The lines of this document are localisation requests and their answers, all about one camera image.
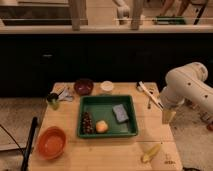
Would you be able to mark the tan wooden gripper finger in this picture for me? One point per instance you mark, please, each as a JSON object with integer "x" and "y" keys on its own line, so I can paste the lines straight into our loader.
{"x": 167, "y": 116}

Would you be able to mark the yellow banana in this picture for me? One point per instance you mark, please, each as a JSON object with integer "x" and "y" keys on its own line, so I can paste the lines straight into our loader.
{"x": 151, "y": 153}

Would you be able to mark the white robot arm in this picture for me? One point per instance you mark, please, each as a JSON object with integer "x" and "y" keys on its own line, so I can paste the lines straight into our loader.
{"x": 186, "y": 82}

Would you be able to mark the dark maroon bowl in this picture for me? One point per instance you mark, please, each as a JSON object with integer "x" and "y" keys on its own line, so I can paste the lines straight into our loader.
{"x": 83, "y": 86}

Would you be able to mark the orange red bowl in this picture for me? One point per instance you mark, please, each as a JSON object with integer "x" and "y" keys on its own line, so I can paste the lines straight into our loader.
{"x": 51, "y": 143}

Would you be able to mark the blue sponge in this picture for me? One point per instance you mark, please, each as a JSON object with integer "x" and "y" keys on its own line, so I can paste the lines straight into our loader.
{"x": 120, "y": 113}

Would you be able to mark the green plastic tray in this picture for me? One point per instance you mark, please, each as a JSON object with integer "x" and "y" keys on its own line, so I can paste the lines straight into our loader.
{"x": 101, "y": 108}

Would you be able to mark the yellow orange fruit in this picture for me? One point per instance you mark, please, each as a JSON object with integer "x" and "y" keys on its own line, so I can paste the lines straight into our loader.
{"x": 101, "y": 126}

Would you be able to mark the small white cup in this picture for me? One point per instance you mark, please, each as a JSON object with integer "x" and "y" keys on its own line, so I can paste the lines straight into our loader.
{"x": 107, "y": 86}

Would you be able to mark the dark grape bunch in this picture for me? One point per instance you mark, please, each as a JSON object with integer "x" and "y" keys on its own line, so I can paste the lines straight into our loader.
{"x": 87, "y": 126}

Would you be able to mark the grey metal utensil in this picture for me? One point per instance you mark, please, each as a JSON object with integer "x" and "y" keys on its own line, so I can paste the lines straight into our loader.
{"x": 66, "y": 95}

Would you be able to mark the green cup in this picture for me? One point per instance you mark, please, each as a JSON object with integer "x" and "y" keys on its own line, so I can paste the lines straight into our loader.
{"x": 52, "y": 100}

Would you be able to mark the black stand pole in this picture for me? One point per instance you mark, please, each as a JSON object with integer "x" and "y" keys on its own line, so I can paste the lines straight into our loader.
{"x": 27, "y": 151}

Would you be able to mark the wooden post right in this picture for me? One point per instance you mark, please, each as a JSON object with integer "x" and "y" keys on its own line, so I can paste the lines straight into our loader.
{"x": 137, "y": 8}

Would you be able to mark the wooden post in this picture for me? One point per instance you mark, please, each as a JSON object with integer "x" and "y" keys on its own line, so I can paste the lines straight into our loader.
{"x": 77, "y": 9}
{"x": 137, "y": 8}

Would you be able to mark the wooden post left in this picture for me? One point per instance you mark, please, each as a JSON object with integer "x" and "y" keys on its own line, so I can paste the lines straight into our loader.
{"x": 77, "y": 9}

